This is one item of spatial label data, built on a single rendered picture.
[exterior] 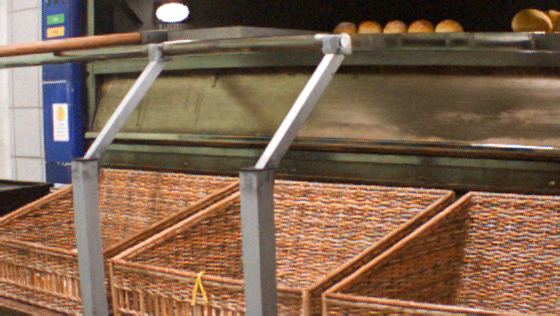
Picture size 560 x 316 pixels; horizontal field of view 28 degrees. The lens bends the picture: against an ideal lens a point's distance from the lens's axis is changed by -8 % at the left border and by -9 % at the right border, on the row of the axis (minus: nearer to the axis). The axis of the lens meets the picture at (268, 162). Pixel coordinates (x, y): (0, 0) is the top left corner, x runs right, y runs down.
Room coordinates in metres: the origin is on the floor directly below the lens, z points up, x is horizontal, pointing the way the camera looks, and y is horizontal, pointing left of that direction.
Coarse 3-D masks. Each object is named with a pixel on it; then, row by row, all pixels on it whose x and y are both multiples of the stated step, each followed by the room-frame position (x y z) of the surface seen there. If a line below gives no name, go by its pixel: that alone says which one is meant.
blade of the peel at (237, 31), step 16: (176, 32) 2.98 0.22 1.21; (192, 32) 2.94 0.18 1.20; (208, 32) 2.90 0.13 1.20; (224, 32) 2.87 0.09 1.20; (240, 32) 2.83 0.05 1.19; (256, 32) 2.87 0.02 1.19; (272, 32) 2.91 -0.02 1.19; (288, 32) 2.95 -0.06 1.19; (304, 32) 2.99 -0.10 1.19; (320, 32) 3.04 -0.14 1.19; (336, 32) 3.08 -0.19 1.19
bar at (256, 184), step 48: (144, 48) 2.50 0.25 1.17; (192, 48) 2.39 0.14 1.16; (240, 48) 2.30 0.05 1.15; (288, 48) 2.22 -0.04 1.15; (336, 48) 2.12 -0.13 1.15; (96, 144) 2.34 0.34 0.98; (288, 144) 2.03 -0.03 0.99; (96, 192) 2.32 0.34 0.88; (240, 192) 1.99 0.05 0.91; (96, 240) 2.31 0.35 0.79; (96, 288) 2.30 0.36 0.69
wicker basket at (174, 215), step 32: (64, 192) 3.05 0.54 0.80; (160, 192) 2.97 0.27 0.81; (192, 192) 2.89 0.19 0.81; (224, 192) 2.74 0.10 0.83; (0, 224) 2.89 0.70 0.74; (32, 224) 2.97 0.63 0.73; (64, 224) 3.05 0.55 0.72; (128, 224) 3.03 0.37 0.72; (160, 224) 2.59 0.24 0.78; (0, 256) 2.73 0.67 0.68; (32, 256) 2.63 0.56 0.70; (64, 256) 2.52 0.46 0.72; (0, 288) 2.74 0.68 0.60; (32, 288) 2.63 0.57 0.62
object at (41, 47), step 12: (96, 36) 2.84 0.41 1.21; (108, 36) 2.87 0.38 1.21; (120, 36) 2.89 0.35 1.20; (132, 36) 2.92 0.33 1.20; (0, 48) 2.61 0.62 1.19; (12, 48) 2.64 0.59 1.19; (24, 48) 2.66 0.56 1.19; (36, 48) 2.69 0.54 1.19; (48, 48) 2.72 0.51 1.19; (60, 48) 2.75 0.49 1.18; (72, 48) 2.78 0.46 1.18; (84, 48) 2.81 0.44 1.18
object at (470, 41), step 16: (416, 32) 2.47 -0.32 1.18; (432, 32) 2.44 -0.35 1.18; (448, 32) 2.41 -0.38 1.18; (352, 48) 2.59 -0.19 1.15; (368, 48) 2.56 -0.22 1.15; (384, 48) 2.53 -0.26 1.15; (400, 48) 2.50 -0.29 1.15; (416, 48) 2.47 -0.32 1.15; (432, 48) 2.44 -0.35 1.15; (448, 48) 2.41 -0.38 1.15; (464, 48) 2.38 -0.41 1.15; (480, 48) 2.35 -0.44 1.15; (496, 48) 2.32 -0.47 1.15; (512, 48) 2.29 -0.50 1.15; (528, 48) 2.26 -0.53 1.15; (544, 48) 2.23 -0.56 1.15
